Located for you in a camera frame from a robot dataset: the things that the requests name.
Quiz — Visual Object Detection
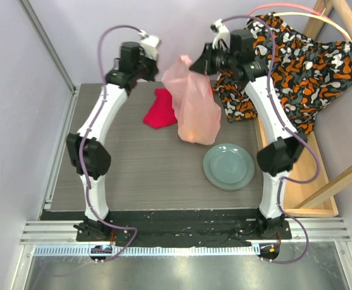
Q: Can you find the aluminium rail frame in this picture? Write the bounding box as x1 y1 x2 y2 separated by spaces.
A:
11 1 339 289

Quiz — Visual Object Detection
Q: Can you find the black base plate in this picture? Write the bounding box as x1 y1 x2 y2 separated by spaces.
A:
39 208 293 249

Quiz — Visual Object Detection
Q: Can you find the red cloth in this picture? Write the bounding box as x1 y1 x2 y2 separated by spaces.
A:
143 88 177 129

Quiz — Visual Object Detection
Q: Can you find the pink hoop tube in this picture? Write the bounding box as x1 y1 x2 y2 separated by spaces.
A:
248 2 324 16

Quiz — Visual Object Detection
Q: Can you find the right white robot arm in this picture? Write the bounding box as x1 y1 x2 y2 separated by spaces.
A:
190 27 307 239

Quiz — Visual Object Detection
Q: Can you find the wooden tray frame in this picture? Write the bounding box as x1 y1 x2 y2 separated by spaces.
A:
255 1 352 218

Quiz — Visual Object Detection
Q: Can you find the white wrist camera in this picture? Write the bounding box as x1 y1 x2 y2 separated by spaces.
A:
210 19 230 51
139 30 161 61

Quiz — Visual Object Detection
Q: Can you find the cream hoop tube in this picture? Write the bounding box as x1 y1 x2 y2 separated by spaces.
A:
274 11 352 43

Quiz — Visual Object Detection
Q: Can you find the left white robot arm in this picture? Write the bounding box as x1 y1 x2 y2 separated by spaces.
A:
66 36 161 241

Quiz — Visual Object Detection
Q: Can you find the patterned orange black fabric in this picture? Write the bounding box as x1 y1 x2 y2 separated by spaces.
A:
212 11 352 135

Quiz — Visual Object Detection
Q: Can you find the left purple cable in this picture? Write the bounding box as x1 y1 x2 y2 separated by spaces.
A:
78 25 143 263

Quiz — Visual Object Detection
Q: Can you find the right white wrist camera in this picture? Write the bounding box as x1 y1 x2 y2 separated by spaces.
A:
210 19 230 51

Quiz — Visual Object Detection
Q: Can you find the grey-green plate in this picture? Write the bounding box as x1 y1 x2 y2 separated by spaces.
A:
203 143 255 191

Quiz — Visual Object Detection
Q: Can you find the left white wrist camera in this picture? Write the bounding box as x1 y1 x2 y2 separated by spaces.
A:
139 30 161 61

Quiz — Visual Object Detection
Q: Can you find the pink plastic bag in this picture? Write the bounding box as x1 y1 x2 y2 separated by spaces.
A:
162 55 221 145

